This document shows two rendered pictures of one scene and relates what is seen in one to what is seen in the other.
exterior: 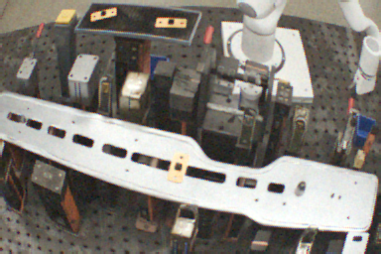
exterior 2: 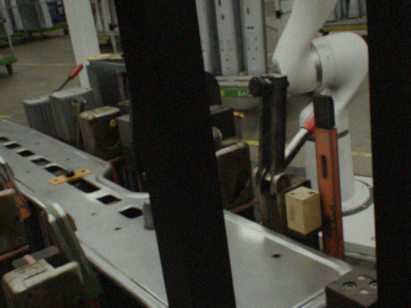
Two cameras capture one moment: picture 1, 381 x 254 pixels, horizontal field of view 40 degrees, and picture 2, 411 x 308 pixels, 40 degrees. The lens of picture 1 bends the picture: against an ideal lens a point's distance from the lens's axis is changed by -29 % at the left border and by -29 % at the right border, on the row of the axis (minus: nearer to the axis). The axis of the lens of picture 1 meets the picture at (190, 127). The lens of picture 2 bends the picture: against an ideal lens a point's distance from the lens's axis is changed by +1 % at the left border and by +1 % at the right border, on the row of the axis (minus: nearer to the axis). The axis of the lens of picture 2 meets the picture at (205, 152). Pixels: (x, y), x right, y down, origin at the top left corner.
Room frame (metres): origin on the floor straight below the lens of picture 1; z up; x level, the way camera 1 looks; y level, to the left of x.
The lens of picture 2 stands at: (0.29, -0.94, 1.38)
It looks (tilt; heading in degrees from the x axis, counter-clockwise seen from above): 19 degrees down; 45
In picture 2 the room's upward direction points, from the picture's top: 8 degrees counter-clockwise
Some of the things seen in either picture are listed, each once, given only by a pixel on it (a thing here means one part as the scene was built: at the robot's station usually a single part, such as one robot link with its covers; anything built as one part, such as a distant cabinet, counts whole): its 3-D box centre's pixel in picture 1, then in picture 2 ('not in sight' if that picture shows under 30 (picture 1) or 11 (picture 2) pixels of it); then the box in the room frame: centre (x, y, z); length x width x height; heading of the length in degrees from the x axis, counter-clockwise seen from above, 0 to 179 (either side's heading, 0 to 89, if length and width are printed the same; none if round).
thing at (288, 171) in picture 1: (169, 169); (63, 178); (0.86, 0.04, 1.00); 1.38 x 0.22 x 0.02; 78
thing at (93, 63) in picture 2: (133, 19); (142, 62); (1.24, 0.18, 1.16); 0.37 x 0.14 x 0.02; 78
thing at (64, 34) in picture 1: (66, 57); (114, 132); (1.29, 0.44, 0.92); 0.08 x 0.08 x 0.44; 78
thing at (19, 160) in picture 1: (12, 138); not in sight; (0.99, 0.64, 0.84); 0.18 x 0.06 x 0.29; 168
